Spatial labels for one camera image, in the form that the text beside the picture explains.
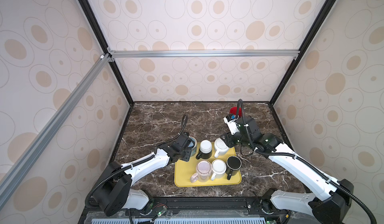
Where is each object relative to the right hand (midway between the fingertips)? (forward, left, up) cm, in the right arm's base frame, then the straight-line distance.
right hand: (223, 135), depth 76 cm
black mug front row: (-10, -6, -13) cm, 17 cm away
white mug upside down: (-1, 0, -12) cm, 12 cm away
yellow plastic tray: (-11, +22, -20) cm, 32 cm away
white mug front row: (-12, +2, -14) cm, 19 cm away
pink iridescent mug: (-14, +10, -10) cm, 20 cm away
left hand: (-2, +17, -13) cm, 22 cm away
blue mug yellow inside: (-1, +16, -13) cm, 20 cm away
